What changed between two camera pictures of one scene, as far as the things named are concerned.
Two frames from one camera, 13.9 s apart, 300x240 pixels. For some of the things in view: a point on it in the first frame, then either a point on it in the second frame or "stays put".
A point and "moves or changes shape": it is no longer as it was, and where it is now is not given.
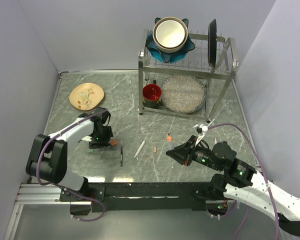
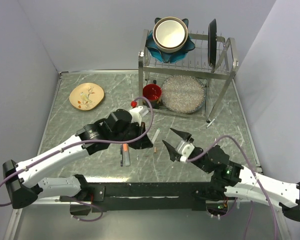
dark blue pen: [121, 155] stays put
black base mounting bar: [121, 197] stays put
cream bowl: [170, 34] stays put
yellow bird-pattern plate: [86, 96] stays put
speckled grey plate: [183, 94] stays put
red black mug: [152, 94] stays put
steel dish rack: [189, 86] stays put
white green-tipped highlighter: [139, 149] → [156, 135]
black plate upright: [212, 43] stays put
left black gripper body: [101, 139] → [136, 145]
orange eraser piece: [113, 142] moves or changes shape
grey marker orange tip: [170, 142] → [126, 159]
